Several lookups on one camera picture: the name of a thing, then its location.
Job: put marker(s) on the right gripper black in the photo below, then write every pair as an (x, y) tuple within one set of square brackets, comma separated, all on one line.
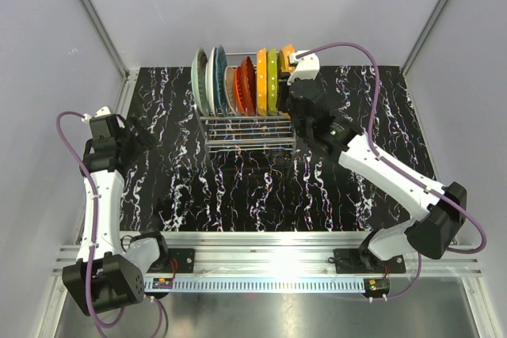
[(282, 91)]

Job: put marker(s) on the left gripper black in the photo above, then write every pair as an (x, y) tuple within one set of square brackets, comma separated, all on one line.
[(144, 137)]

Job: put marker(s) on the orange-yellow scalloped plate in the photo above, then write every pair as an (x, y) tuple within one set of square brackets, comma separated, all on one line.
[(283, 64)]

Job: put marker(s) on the green scalloped plate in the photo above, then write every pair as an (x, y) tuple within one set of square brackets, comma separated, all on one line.
[(272, 82)]

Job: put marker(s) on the dark red scalloped plate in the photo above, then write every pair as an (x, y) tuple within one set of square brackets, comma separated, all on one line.
[(247, 86)]

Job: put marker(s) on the yellow scalloped plate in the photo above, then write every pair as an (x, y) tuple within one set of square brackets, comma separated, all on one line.
[(262, 82)]

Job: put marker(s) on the red-orange scalloped plate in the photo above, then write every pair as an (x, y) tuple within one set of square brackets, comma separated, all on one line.
[(237, 90)]

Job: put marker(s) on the cream plate with dark patch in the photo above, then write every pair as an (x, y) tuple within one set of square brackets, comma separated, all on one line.
[(229, 86)]

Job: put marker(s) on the light green flower plate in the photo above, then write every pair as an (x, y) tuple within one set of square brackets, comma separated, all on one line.
[(198, 76)]

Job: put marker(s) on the dark teal plate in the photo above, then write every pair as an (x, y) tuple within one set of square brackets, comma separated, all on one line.
[(220, 65)]

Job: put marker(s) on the white plate teal rim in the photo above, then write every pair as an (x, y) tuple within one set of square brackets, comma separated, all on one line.
[(209, 82)]

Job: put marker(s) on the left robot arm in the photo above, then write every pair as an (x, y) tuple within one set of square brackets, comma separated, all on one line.
[(107, 276)]

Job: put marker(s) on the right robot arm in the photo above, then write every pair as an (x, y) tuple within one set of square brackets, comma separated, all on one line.
[(434, 218)]

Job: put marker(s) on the left controller board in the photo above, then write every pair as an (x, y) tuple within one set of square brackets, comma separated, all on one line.
[(162, 283)]

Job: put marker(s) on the controller board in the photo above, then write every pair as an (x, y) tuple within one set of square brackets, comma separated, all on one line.
[(162, 283), (378, 285)]

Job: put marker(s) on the right controller board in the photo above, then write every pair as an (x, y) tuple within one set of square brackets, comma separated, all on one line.
[(378, 285)]

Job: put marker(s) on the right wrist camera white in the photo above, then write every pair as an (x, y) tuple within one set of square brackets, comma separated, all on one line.
[(306, 66)]

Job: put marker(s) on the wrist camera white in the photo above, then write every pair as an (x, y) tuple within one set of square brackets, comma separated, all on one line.
[(104, 111), (306, 66)]

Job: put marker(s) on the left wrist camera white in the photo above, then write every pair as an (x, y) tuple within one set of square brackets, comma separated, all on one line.
[(104, 111)]

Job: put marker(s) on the metal wire dish rack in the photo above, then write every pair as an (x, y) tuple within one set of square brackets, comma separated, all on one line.
[(271, 135)]

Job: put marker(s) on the left aluminium frame post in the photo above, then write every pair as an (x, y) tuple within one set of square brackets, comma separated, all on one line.
[(106, 40)]

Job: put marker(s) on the aluminium frame post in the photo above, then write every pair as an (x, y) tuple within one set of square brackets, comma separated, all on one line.
[(106, 40), (423, 36)]

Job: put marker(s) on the right aluminium frame post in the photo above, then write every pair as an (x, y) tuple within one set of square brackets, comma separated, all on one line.
[(423, 36)]

